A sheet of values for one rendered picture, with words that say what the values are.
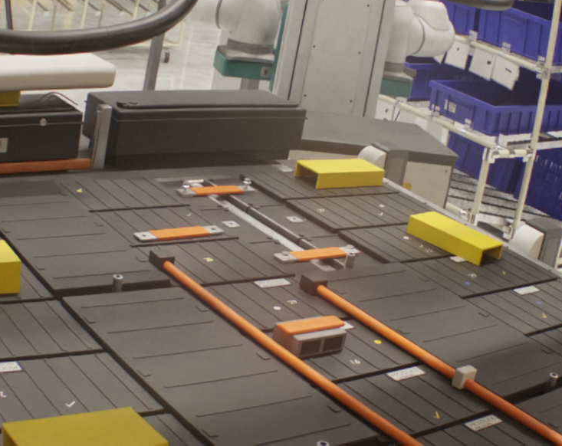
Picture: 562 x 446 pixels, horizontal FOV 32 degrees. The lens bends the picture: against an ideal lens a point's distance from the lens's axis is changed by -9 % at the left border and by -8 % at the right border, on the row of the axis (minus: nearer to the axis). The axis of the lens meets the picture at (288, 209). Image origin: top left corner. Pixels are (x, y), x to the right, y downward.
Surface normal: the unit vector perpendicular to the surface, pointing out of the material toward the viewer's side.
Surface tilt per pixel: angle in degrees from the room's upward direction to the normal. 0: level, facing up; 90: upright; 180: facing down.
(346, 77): 90
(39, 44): 81
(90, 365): 0
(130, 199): 0
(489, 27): 94
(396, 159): 90
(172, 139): 90
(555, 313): 0
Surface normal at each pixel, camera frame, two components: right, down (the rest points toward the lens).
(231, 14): -0.37, 0.24
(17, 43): 0.00, 0.17
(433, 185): 0.27, 0.35
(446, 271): 0.18, -0.93
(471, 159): -0.72, -0.11
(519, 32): -0.78, 0.14
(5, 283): 0.57, 0.35
